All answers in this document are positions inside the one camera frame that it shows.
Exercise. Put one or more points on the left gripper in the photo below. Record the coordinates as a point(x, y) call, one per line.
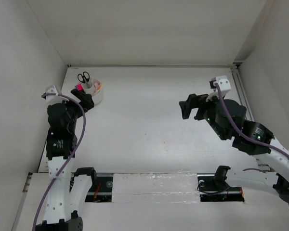
point(85, 98)

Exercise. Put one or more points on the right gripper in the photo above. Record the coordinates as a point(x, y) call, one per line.
point(193, 101)

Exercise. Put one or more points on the pink cap black highlighter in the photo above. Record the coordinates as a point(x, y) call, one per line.
point(79, 87)

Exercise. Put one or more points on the black handled scissors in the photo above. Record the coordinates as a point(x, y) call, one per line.
point(83, 77)

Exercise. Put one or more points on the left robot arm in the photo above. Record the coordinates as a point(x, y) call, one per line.
point(64, 198)

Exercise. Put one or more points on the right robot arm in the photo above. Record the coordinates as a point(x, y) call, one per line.
point(227, 118)

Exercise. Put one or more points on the white round divided container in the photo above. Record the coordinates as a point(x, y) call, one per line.
point(93, 88)

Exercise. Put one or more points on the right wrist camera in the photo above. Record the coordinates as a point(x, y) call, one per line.
point(222, 82)

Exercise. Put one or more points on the aluminium frame rail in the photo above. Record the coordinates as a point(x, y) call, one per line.
point(240, 90)

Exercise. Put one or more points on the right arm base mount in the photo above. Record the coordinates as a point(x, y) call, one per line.
point(212, 187)

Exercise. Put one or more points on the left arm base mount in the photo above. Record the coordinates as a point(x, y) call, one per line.
point(101, 189)

